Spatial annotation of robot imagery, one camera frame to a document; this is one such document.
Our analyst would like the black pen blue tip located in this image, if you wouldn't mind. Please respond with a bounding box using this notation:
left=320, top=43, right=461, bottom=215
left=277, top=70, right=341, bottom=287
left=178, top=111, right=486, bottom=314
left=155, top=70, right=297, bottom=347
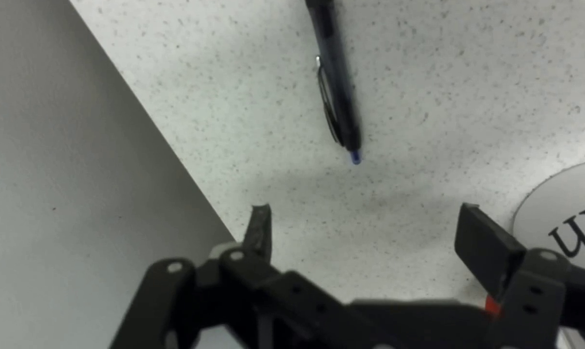
left=302, top=0, right=366, bottom=167

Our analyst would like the white mug orange inside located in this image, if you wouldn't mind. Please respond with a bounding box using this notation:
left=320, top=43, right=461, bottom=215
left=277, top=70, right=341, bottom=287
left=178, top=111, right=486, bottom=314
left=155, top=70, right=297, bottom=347
left=510, top=157, right=585, bottom=274

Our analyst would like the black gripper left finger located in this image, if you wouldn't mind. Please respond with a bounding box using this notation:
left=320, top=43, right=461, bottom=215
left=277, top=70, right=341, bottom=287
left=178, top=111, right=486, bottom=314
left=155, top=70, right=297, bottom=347
left=109, top=204, right=347, bottom=349

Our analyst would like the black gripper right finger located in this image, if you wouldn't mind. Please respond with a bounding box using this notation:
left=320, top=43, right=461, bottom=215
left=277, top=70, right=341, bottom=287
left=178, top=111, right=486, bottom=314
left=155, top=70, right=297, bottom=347
left=453, top=202, right=585, bottom=349

